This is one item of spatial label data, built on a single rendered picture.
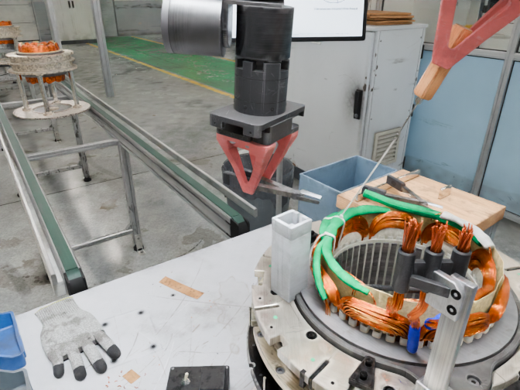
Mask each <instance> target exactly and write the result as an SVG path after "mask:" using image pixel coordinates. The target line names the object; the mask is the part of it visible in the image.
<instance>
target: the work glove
mask: <svg viewBox="0 0 520 390"><path fill-rule="evenodd" d="M35 315H36V316H37V317H38V318H39V319H40V321H41V323H42V325H43V328H42V331H41V334H40V340H41V344H42V346H43V350H44V352H45V354H46V356H47V357H48V359H49V360H50V361H51V363H52V365H53V375H54V377H55V378H61V377H63V375H64V372H65V371H64V362H65V361H67V360H69V361H70V364H71V367H72V370H73V373H74V377H75V379H76V380H77V381H82V380H84V379H85V378H86V376H87V372H86V368H85V366H84V361H83V358H82V357H81V353H83V352H84V353H85V354H86V356H87V358H88V360H89V361H90V363H91V364H92V366H93V368H94V370H95V371H96V372H97V373H98V374H103V373H105V372H106V371H107V368H108V366H107V364H106V362H105V360H104V358H103V357H102V355H101V353H100V351H99V350H98V349H97V347H96V345H98V344H99V345H100V346H101V347H102V348H103V349H104V350H105V351H106V353H107V354H108V355H109V356H110V357H111V358H113V359H117V358H119V357H120V356H121V350H120V349H119V347H118V346H117V345H116V344H115V342H114V341H113V340H112V339H111V338H110V337H109V336H108V335H107V334H106V333H105V331H104V329H103V327H102V325H100V323H99V322H98V320H97V319H96V318H95V317H94V316H93V315H92V314H91V313H90V312H87V311H85V310H82V309H81V308H80V307H79V306H78V305H77V304H76V302H75V301H74V298H73V297H72V296H70V297H67V298H64V299H61V300H58V301H56V302H55V303H52V304H50V305H48V306H46V307H43V308H41V309H39V310H38V311H37V312H36V313H35Z"/></svg>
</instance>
